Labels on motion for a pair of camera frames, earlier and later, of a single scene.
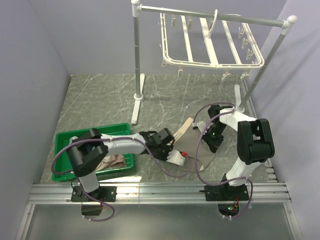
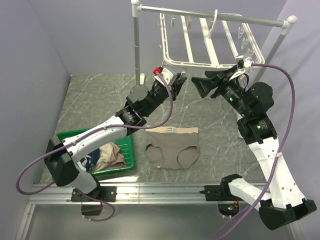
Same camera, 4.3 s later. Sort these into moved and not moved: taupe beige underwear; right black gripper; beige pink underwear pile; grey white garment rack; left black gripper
Moved: right black gripper; taupe beige underwear; left black gripper
Not moved: beige pink underwear pile; grey white garment rack
